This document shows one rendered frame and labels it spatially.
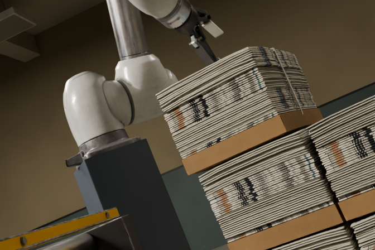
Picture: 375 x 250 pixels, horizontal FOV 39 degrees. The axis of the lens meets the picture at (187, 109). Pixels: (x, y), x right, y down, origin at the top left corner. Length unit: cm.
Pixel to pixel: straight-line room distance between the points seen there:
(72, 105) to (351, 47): 668
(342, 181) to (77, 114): 82
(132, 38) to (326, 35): 647
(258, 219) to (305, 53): 678
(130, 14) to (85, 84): 28
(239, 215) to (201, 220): 671
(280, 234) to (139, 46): 79
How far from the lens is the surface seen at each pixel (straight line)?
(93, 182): 154
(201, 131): 132
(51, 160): 869
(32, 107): 888
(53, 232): 77
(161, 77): 173
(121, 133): 163
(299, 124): 135
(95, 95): 163
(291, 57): 157
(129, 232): 106
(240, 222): 130
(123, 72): 172
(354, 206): 121
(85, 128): 162
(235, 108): 128
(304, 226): 125
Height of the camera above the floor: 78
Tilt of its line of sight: 9 degrees up
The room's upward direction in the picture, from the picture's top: 23 degrees counter-clockwise
